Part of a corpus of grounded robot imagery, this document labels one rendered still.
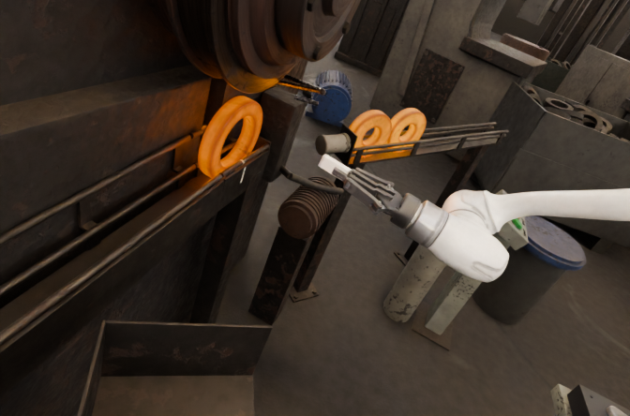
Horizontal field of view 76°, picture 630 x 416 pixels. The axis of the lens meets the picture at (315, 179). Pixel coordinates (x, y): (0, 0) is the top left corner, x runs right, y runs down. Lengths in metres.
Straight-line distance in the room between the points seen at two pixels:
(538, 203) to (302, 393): 0.88
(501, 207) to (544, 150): 1.80
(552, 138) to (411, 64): 1.27
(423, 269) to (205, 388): 1.07
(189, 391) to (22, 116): 0.41
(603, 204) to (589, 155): 1.99
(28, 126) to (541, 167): 2.66
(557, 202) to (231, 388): 0.72
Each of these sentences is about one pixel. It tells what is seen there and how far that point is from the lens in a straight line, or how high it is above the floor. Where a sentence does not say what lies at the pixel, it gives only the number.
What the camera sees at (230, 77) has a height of 0.93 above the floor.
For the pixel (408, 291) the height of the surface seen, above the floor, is 0.16.
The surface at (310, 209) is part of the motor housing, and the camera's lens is 1.13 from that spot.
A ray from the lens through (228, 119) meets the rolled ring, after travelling 0.79.
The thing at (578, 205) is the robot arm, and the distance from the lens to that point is 0.96.
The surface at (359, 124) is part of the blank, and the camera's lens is 1.20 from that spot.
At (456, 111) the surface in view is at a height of 0.36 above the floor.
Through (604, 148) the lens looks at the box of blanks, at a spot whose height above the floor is 0.66.
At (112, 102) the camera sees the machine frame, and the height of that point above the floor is 0.87.
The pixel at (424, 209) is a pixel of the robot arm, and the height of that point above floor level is 0.76.
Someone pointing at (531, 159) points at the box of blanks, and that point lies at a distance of 2.80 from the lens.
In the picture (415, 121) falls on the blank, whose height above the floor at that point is 0.77.
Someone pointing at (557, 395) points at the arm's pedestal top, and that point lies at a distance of 1.43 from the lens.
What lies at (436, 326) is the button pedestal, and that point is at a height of 0.04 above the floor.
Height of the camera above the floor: 1.16
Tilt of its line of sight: 30 degrees down
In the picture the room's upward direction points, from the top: 21 degrees clockwise
